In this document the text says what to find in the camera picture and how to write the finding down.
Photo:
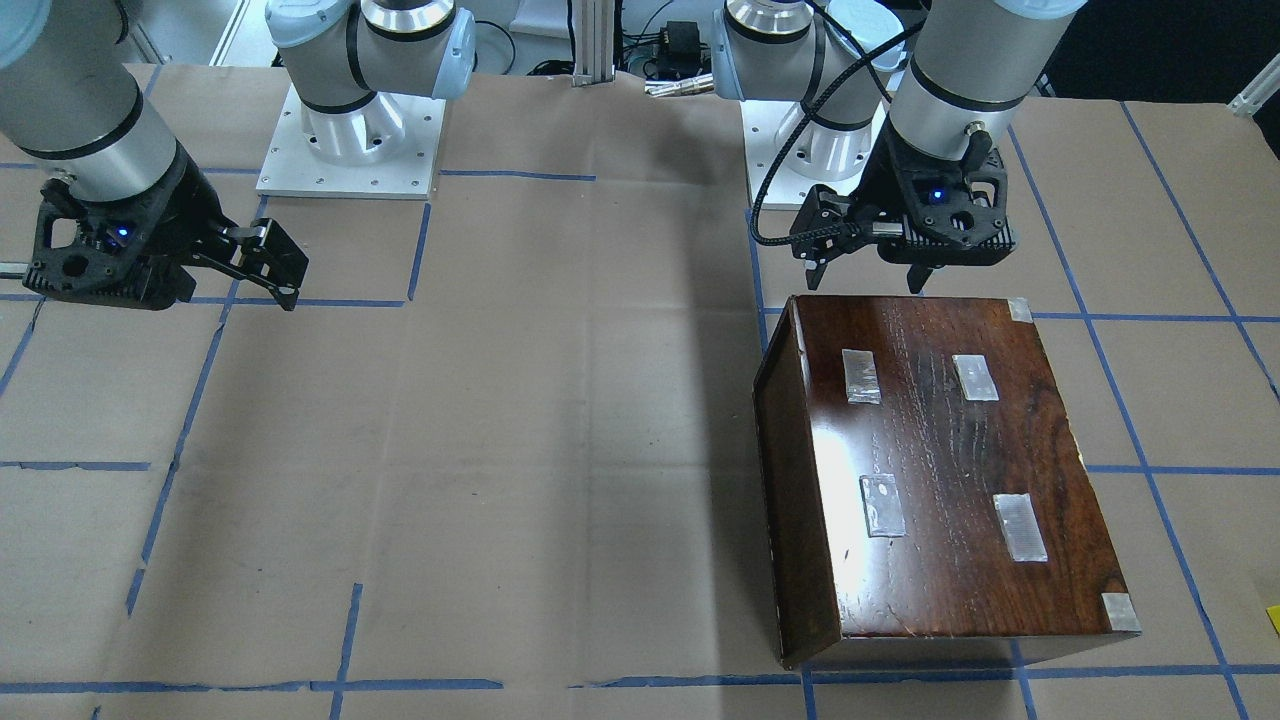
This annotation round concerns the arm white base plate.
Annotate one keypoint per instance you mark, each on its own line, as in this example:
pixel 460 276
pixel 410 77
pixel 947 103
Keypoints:
pixel 386 150
pixel 819 156

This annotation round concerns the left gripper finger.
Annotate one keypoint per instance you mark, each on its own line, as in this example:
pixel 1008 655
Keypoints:
pixel 917 277
pixel 826 221

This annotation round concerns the aluminium frame post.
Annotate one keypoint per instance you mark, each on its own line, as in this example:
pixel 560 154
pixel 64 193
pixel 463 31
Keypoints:
pixel 593 27

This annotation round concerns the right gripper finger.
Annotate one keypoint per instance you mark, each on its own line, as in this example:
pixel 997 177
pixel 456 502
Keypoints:
pixel 272 260

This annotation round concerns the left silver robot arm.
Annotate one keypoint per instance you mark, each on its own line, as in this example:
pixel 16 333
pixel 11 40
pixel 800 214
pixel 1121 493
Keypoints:
pixel 966 65

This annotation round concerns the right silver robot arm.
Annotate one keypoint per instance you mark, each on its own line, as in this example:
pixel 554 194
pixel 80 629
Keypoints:
pixel 72 107

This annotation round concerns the brown paper table cover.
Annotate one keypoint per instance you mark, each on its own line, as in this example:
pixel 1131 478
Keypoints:
pixel 501 460

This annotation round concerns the dark wooden drawer cabinet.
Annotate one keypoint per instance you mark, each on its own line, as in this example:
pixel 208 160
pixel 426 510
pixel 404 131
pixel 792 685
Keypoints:
pixel 927 503

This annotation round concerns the black power adapter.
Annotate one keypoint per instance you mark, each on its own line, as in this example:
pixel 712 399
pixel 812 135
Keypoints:
pixel 680 52

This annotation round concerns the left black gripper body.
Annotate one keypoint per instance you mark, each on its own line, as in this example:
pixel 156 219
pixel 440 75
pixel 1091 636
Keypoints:
pixel 882 182

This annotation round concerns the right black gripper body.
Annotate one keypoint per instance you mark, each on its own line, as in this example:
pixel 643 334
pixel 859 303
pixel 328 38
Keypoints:
pixel 186 213

